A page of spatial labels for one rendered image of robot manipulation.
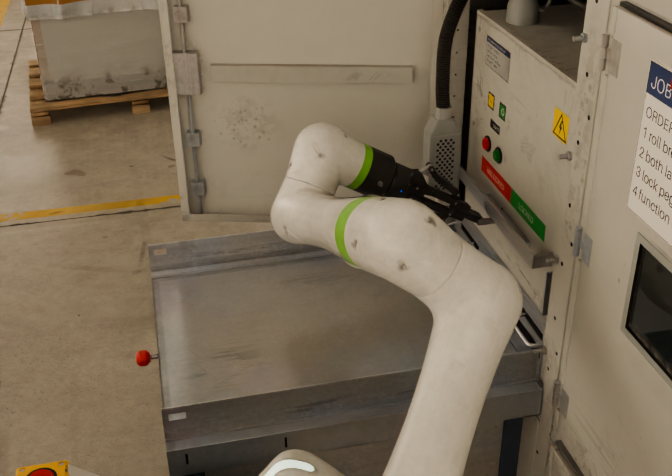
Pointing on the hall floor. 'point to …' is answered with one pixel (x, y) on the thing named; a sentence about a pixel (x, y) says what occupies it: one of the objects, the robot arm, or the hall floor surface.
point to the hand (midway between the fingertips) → (466, 212)
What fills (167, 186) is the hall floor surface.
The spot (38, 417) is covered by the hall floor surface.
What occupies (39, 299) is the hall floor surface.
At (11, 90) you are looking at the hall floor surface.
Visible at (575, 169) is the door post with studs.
